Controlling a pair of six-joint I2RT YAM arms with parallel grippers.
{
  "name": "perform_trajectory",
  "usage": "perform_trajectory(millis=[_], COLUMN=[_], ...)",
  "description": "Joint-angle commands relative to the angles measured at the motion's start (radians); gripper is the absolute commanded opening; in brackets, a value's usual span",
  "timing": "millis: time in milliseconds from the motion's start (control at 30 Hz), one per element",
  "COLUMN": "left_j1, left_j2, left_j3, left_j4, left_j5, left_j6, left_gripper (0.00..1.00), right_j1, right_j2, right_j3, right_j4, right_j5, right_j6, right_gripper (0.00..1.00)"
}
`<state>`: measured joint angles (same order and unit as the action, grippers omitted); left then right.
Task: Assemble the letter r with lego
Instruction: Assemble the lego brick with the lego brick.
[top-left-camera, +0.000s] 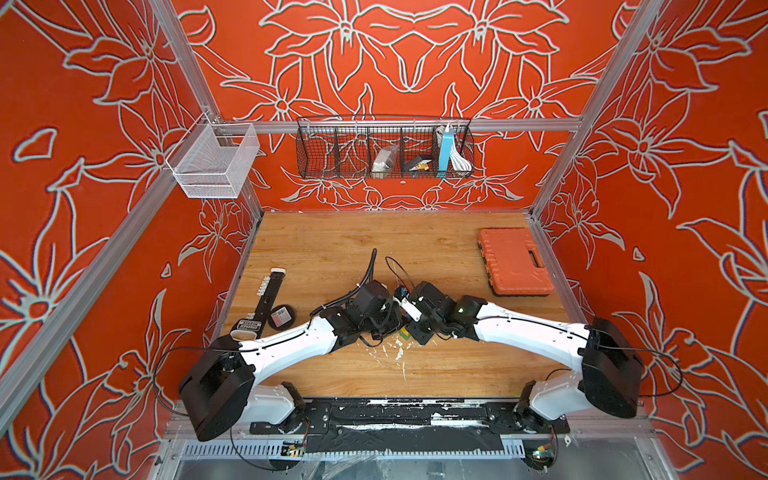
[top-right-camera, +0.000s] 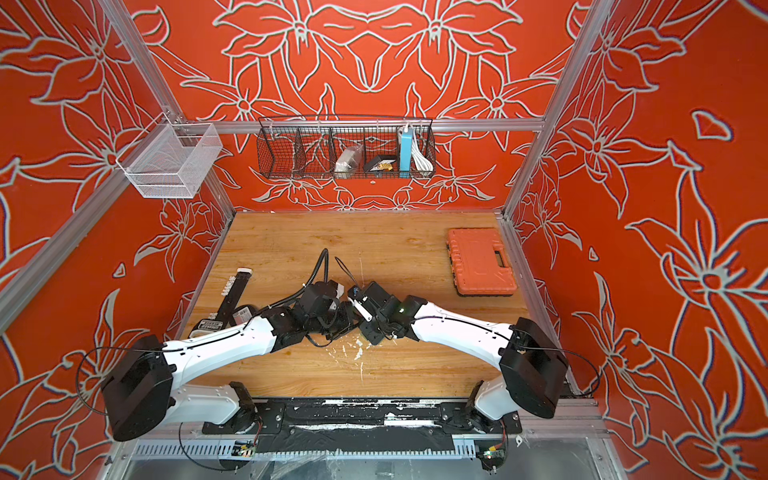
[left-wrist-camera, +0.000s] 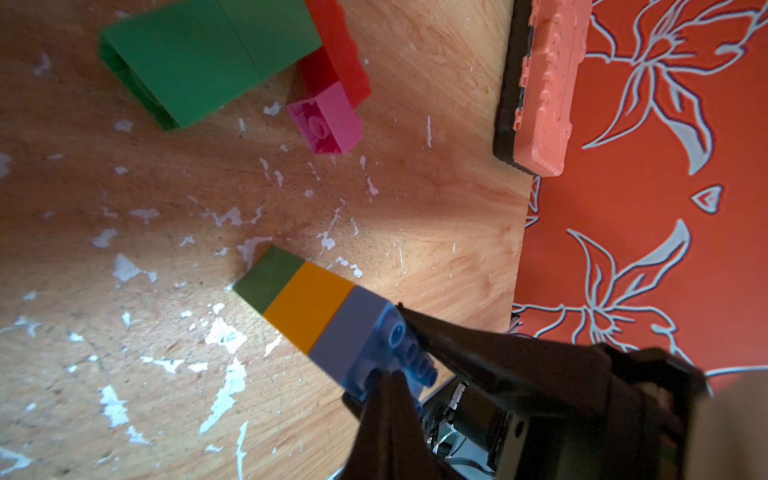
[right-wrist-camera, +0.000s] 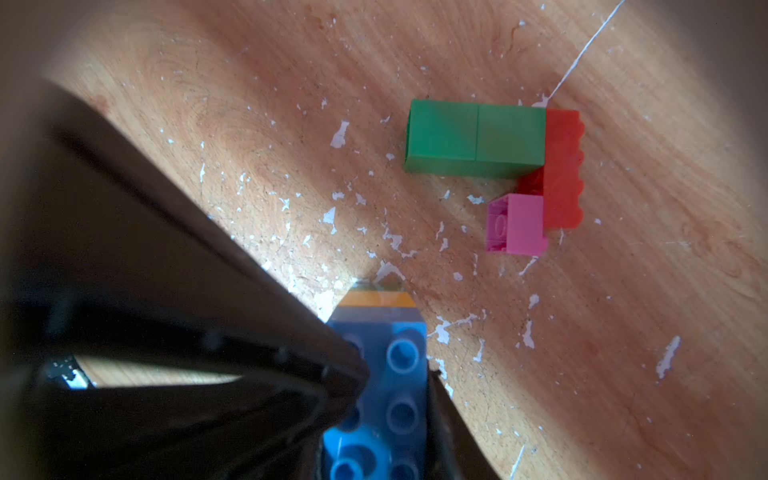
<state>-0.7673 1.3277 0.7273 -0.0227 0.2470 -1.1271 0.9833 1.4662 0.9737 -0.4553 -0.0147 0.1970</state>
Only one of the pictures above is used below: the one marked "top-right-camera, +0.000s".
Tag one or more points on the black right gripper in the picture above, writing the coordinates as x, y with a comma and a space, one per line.
374, 339

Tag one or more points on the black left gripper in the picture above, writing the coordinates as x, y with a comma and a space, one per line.
349, 313

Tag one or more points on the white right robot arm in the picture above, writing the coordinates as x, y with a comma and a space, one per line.
531, 368

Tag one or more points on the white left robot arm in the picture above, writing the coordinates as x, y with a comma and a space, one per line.
149, 386

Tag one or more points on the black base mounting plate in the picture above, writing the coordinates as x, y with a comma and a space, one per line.
369, 425

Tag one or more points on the orange plastic tool case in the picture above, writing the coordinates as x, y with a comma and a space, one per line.
479, 263

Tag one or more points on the grey packet in basket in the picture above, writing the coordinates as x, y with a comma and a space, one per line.
348, 162

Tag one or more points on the black item in basket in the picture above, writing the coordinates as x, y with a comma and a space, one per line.
381, 164

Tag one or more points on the light blue box in basket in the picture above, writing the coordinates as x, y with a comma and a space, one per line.
405, 153

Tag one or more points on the black wire wall basket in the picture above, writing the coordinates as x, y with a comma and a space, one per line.
346, 147

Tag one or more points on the clear plastic wall bin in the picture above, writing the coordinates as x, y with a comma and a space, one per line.
171, 161

